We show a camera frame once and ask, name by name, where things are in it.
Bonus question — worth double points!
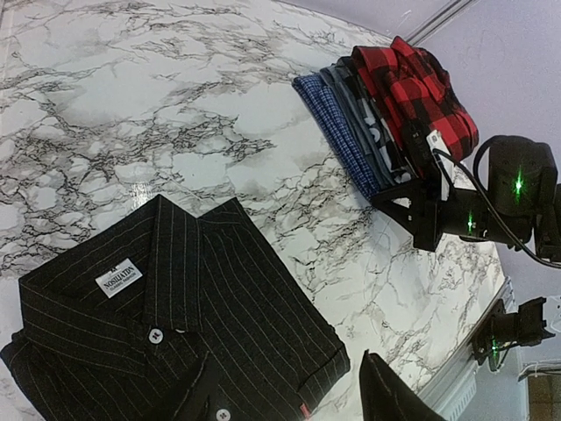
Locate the blue shirt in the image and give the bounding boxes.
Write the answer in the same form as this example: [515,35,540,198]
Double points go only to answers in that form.
[292,74,380,201]

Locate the black pinstripe long sleeve shirt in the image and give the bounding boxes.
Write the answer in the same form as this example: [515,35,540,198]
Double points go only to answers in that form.
[1,196,350,420]

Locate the grey white shirt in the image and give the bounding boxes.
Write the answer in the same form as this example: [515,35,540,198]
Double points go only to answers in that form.
[320,57,413,189]

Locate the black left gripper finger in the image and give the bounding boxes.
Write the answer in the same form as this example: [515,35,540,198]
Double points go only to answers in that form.
[359,350,444,421]

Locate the right aluminium wall post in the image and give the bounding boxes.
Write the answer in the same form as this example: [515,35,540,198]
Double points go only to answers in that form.
[406,0,478,45]

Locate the red black plaid shirt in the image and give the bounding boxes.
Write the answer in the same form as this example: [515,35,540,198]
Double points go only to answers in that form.
[352,37,479,161]

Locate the aluminium front rail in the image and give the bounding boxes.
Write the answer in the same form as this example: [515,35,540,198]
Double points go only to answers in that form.
[417,276,515,420]

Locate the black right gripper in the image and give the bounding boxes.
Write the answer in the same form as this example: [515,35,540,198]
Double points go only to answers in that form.
[371,178,443,252]

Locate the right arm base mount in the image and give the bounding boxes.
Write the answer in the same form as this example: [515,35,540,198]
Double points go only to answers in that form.
[471,297,555,372]

